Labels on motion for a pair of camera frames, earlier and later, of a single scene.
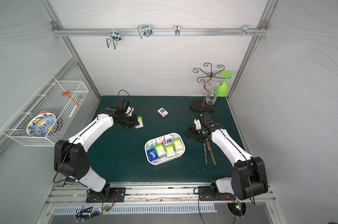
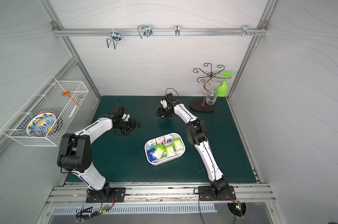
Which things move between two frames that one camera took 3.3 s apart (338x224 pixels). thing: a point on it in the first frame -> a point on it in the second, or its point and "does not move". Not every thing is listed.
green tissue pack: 140,120 -> 159,151
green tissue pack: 170,150 does not move
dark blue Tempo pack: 152,154 does not move
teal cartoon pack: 151,143 does not move
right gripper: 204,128 -> 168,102
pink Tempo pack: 160,140 does not move
